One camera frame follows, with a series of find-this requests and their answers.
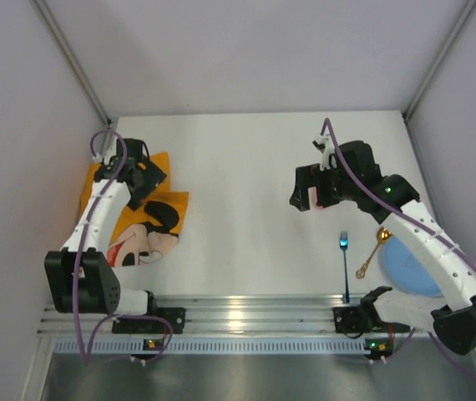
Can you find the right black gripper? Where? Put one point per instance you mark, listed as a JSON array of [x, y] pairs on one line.
[[319, 189]]

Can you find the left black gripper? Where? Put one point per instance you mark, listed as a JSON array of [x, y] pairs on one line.
[[150, 184]]

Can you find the pink plastic cup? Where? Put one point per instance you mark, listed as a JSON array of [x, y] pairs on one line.
[[313, 197]]

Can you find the orange Mickey Mouse placemat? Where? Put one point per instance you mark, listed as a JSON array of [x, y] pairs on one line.
[[150, 232]]

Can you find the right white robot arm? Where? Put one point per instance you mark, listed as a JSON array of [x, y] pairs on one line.
[[348, 172]]

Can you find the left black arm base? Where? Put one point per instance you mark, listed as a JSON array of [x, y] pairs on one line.
[[174, 316]]

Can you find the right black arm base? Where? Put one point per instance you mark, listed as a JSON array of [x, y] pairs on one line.
[[354, 321]]

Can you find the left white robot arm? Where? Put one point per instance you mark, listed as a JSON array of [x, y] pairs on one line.
[[79, 275]]

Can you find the blue metal fork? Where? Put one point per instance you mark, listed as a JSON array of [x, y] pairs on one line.
[[343, 244]]

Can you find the gold ornate spoon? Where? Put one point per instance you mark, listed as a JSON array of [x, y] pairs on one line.
[[383, 235]]

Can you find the light blue plate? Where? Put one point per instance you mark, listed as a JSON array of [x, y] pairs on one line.
[[404, 270]]

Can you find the aluminium mounting rail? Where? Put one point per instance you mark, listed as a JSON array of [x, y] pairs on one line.
[[211, 316]]

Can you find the perforated cable duct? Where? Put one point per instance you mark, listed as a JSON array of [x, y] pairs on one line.
[[242, 346]]

